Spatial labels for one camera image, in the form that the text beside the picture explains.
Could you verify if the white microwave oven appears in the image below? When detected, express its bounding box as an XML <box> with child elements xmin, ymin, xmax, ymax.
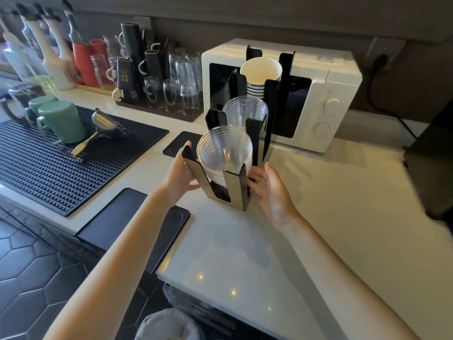
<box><xmin>201</xmin><ymin>38</ymin><xmax>363</xmax><ymax>153</ymax></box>

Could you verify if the narrow clear plastic cup stack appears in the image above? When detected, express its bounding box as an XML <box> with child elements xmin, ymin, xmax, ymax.
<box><xmin>222</xmin><ymin>96</ymin><xmax>269</xmax><ymax>134</ymax></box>

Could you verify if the wall power outlet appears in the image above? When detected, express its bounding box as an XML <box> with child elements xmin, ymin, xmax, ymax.
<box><xmin>365</xmin><ymin>37</ymin><xmax>406</xmax><ymax>70</ymax></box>

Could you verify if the clear bottle with pourer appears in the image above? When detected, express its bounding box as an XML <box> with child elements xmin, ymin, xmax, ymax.
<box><xmin>0</xmin><ymin>17</ymin><xmax>57</xmax><ymax>97</ymax></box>

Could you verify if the person's right hand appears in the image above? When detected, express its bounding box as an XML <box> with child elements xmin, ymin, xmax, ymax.
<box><xmin>247</xmin><ymin>162</ymin><xmax>301</xmax><ymax>232</ymax></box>

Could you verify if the striped paper cup stack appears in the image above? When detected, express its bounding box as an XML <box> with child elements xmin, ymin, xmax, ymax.
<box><xmin>240</xmin><ymin>57</ymin><xmax>283</xmax><ymax>100</ymax></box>

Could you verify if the group of clear drinking glasses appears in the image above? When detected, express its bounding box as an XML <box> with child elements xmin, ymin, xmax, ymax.
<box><xmin>143</xmin><ymin>49</ymin><xmax>203</xmax><ymax>118</ymax></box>

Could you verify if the wide clear plastic cup stack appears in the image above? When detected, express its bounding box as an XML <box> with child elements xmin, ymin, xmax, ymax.
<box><xmin>197</xmin><ymin>125</ymin><xmax>253</xmax><ymax>183</ymax></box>

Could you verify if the small black mat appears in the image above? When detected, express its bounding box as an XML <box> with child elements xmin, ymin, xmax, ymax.
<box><xmin>163</xmin><ymin>131</ymin><xmax>203</xmax><ymax>157</ymax></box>

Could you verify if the black appliance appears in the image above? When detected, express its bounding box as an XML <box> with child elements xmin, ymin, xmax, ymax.
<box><xmin>403</xmin><ymin>98</ymin><xmax>453</xmax><ymax>221</ymax></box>

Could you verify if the green mug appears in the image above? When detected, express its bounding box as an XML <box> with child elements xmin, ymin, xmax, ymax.
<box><xmin>36</xmin><ymin>101</ymin><xmax>87</xmax><ymax>144</ymax></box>
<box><xmin>24</xmin><ymin>96</ymin><xmax>59</xmax><ymax>128</ymax></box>

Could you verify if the black tray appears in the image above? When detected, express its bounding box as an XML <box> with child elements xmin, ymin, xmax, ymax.
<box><xmin>76</xmin><ymin>188</ymin><xmax>191</xmax><ymax>275</ymax></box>

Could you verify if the person's right forearm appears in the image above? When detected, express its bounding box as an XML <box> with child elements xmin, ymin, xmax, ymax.
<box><xmin>280</xmin><ymin>213</ymin><xmax>422</xmax><ymax>340</ymax></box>

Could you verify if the dark glass mug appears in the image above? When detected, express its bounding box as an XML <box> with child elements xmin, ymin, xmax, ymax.
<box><xmin>0</xmin><ymin>84</ymin><xmax>40</xmax><ymax>125</ymax></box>

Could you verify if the person's left hand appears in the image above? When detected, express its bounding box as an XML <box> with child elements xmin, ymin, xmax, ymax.
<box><xmin>161</xmin><ymin>141</ymin><xmax>202</xmax><ymax>206</ymax></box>

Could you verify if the trash bin with liner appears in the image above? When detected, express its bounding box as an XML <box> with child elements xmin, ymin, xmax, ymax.
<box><xmin>134</xmin><ymin>308</ymin><xmax>206</xmax><ymax>340</ymax></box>

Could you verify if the tall clear glass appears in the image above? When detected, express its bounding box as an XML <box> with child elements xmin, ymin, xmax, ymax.
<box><xmin>90</xmin><ymin>54</ymin><xmax>111</xmax><ymax>91</ymax></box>

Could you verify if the white bottle with pourer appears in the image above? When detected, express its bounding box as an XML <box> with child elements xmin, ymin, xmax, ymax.
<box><xmin>16</xmin><ymin>3</ymin><xmax>76</xmax><ymax>91</ymax></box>
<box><xmin>35</xmin><ymin>5</ymin><xmax>76</xmax><ymax>62</ymax></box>

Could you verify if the tall black pitcher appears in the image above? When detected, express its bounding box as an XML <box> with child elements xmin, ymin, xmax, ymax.
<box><xmin>120</xmin><ymin>22</ymin><xmax>146</xmax><ymax>68</ymax></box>

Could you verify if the dark bottle with pourer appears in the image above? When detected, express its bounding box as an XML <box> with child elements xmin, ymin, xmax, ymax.
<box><xmin>61</xmin><ymin>0</ymin><xmax>85</xmax><ymax>44</ymax></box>

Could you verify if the red cup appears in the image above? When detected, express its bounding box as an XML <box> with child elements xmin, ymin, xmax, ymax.
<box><xmin>89</xmin><ymin>39</ymin><xmax>109</xmax><ymax>58</ymax></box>
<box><xmin>72</xmin><ymin>42</ymin><xmax>100</xmax><ymax>88</ymax></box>

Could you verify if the black three-slot cup holder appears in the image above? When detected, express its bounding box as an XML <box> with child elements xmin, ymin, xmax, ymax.
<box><xmin>182</xmin><ymin>44</ymin><xmax>296</xmax><ymax>212</ymax></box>

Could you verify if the black mug with white handle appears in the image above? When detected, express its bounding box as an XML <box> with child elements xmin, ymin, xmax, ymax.
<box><xmin>139</xmin><ymin>49</ymin><xmax>164</xmax><ymax>82</ymax></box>

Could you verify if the black rubber bar mat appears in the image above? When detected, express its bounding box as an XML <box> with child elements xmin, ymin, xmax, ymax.
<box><xmin>0</xmin><ymin>104</ymin><xmax>170</xmax><ymax>218</ymax></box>

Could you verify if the person's left forearm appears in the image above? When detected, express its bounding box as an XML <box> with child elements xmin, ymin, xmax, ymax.
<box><xmin>42</xmin><ymin>189</ymin><xmax>177</xmax><ymax>340</ymax></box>

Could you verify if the black power cable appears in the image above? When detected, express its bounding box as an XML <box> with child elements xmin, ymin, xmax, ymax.
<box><xmin>366</xmin><ymin>53</ymin><xmax>419</xmax><ymax>139</ymax></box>

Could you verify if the dark serving tray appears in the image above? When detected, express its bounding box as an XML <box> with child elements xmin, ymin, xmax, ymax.
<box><xmin>114</xmin><ymin>91</ymin><xmax>204</xmax><ymax>123</ymax></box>

